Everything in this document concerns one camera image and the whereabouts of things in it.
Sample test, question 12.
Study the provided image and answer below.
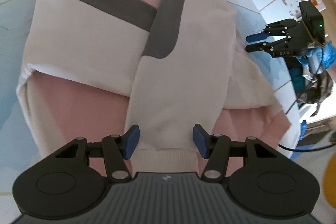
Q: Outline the blue gloved hand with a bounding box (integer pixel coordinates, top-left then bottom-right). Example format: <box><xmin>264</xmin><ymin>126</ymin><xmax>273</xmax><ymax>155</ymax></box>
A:
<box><xmin>296</xmin><ymin>41</ymin><xmax>336</xmax><ymax>69</ymax></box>

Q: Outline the black camera box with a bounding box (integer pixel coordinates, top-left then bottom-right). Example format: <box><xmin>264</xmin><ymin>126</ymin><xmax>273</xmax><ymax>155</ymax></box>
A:
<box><xmin>299</xmin><ymin>1</ymin><xmax>326</xmax><ymax>47</ymax></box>

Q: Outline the black cable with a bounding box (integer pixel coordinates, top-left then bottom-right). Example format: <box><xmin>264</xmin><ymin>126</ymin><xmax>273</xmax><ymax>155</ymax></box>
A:
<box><xmin>278</xmin><ymin>48</ymin><xmax>336</xmax><ymax>152</ymax></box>

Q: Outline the pink white grey sweatshirt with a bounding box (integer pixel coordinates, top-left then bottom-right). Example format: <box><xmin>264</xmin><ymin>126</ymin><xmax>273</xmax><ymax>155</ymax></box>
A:
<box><xmin>17</xmin><ymin>0</ymin><xmax>290</xmax><ymax>172</ymax></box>

